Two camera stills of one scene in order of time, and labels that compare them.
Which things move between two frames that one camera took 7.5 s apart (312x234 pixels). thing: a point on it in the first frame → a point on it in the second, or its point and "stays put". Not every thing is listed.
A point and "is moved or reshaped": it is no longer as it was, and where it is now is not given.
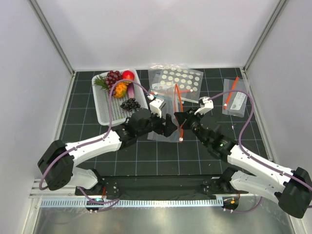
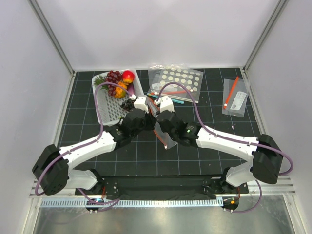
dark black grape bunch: x=130 y=104 stays put
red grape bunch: x=111 y=77 stays put
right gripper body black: x=192 y=122 → x=173 y=136
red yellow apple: x=128 y=74 stays put
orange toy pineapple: x=120 y=88 stays put
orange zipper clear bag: x=170 y=93 is moved or reshaped
